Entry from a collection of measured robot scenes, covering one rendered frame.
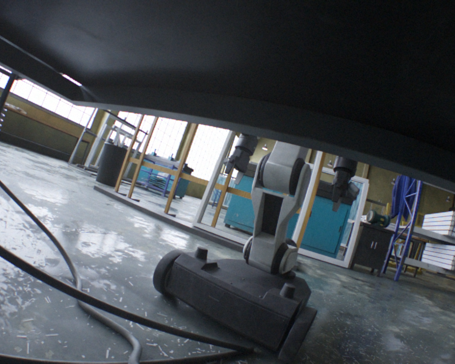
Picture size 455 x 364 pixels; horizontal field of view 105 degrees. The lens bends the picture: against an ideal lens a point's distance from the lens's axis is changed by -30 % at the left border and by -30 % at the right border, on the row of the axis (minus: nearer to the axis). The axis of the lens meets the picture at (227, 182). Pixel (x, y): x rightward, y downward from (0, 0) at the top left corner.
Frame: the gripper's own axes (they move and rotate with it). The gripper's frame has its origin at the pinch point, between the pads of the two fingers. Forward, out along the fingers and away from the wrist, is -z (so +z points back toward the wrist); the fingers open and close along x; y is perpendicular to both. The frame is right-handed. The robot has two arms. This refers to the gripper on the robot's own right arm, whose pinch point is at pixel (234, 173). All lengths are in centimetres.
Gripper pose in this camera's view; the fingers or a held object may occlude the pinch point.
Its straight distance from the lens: 106.0
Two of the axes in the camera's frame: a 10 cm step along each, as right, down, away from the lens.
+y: 8.3, 2.3, -5.1
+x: -4.0, -4.0, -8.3
